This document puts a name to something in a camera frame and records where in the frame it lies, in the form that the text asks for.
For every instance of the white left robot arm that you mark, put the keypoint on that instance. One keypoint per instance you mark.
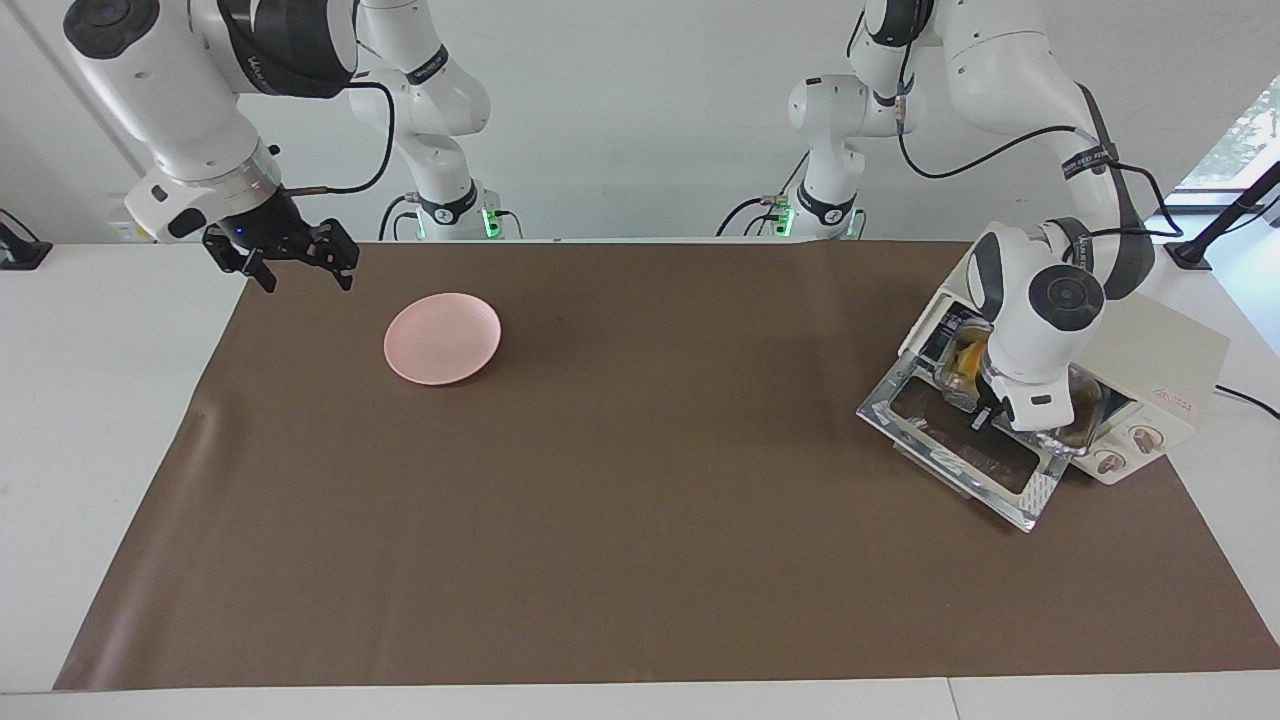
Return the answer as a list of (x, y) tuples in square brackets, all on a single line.
[(1040, 320)]

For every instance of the glass oven door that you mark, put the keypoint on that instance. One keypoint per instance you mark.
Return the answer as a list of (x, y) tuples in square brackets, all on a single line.
[(950, 445)]

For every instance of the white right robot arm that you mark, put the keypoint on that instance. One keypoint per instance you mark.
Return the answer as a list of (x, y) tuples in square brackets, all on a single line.
[(170, 90)]

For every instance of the black desk mount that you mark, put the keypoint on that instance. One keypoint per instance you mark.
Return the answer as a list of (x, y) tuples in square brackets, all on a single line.
[(20, 255)]

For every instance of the golden ridged bread loaf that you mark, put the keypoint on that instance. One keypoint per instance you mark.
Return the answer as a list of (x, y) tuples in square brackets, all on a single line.
[(968, 362)]

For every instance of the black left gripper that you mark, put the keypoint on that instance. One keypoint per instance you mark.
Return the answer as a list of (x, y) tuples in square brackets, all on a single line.
[(992, 412)]

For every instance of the brown table mat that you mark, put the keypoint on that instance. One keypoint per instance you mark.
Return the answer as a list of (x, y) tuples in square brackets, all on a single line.
[(640, 520)]

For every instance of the black clamp stand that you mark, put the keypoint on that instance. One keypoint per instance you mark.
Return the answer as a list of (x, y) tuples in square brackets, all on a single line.
[(1190, 252)]

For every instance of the window with green foliage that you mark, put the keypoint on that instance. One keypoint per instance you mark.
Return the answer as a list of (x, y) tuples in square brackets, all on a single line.
[(1240, 140)]

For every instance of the beige oven knob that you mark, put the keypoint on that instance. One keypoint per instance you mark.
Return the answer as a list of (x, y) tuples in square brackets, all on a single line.
[(1108, 461), (1146, 437)]

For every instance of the aluminium foil tray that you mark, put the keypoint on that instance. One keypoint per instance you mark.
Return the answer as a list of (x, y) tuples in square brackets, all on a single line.
[(955, 385)]

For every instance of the pink round plate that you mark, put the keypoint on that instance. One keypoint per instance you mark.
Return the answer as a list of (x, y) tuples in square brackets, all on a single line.
[(442, 338)]

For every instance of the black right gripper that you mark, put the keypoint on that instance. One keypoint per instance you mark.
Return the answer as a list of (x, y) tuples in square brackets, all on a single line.
[(270, 228)]

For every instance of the cream white toaster oven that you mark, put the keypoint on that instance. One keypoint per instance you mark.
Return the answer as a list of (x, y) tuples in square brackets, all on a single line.
[(1160, 350)]

